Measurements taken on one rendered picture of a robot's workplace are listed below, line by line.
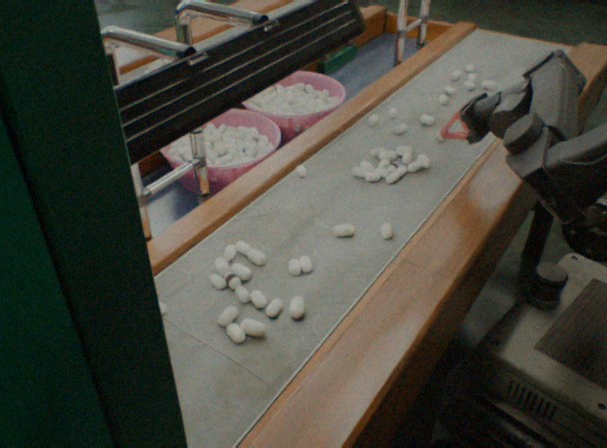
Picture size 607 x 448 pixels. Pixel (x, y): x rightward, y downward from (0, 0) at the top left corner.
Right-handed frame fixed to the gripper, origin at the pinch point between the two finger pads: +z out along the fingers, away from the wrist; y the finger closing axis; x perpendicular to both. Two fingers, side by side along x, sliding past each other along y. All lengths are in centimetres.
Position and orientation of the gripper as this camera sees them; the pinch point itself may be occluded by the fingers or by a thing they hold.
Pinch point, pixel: (444, 133)
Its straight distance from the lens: 121.6
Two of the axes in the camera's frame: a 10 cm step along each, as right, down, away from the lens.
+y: -5.9, 5.1, -6.3
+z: -6.2, 2.2, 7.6
